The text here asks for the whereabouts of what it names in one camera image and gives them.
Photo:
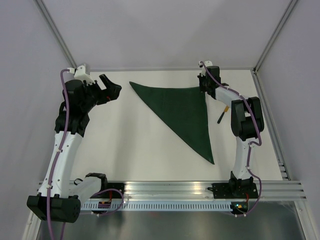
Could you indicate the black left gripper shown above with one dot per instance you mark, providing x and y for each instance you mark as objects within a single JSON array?
[{"x": 111, "y": 93}]

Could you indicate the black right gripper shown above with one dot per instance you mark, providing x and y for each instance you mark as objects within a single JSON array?
[{"x": 203, "y": 89}]

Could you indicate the green cloth napkin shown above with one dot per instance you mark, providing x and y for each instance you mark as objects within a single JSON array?
[{"x": 184, "y": 111}]

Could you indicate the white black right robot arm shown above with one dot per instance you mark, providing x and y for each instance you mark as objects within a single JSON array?
[{"x": 246, "y": 123}]

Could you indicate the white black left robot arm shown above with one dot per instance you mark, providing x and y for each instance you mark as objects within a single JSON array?
[{"x": 56, "y": 200}]

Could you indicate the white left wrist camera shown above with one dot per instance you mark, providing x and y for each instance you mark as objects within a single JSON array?
[{"x": 82, "y": 73}]

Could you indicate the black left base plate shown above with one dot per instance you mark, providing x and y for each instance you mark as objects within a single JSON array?
[{"x": 120, "y": 186}]

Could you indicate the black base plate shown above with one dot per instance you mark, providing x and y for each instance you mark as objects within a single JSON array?
[
  {"x": 120, "y": 186},
  {"x": 225, "y": 191}
]

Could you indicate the aluminium frame rail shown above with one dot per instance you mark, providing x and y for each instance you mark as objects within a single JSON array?
[{"x": 272, "y": 190}]

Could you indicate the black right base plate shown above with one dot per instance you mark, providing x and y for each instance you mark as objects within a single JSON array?
[{"x": 225, "y": 191}]

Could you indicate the white slotted cable duct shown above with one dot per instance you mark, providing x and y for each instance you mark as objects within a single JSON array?
[{"x": 161, "y": 206}]

